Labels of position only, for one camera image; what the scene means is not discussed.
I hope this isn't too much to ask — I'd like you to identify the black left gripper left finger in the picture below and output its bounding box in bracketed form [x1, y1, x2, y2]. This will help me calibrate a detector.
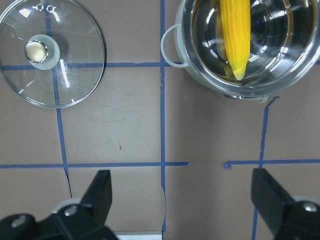
[0, 170, 117, 240]

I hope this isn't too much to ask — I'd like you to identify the pale green electric pot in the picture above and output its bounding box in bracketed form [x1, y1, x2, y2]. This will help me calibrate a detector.
[161, 0, 320, 101]

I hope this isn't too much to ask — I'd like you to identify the yellow corn cob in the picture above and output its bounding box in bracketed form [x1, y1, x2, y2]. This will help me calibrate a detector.
[210, 0, 251, 81]

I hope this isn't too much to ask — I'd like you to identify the glass pot lid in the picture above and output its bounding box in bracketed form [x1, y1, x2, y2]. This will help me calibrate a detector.
[0, 0, 107, 109]

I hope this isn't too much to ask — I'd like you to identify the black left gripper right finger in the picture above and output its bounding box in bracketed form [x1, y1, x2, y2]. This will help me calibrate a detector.
[250, 168, 320, 240]

